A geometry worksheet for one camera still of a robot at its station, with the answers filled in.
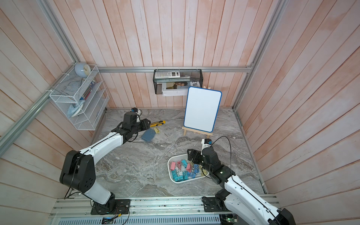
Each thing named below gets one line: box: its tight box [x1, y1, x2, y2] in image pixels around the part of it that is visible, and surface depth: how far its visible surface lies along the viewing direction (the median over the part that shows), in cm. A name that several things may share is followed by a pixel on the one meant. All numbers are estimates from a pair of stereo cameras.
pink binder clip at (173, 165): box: [170, 161, 176, 171], surface depth 87 cm
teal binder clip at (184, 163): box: [181, 159, 188, 169], surface depth 88 cm
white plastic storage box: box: [167, 153, 210, 184], surface depth 85 cm
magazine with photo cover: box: [161, 75, 202, 97], surface depth 96 cm
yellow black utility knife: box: [149, 120, 167, 128], surface depth 111 cm
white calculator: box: [154, 71, 181, 80], surface depth 92 cm
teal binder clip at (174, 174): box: [171, 170, 178, 180], surface depth 85 cm
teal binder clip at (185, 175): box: [182, 170, 188, 181], surface depth 83 cm
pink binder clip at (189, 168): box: [186, 163, 192, 173], surface depth 85 cm
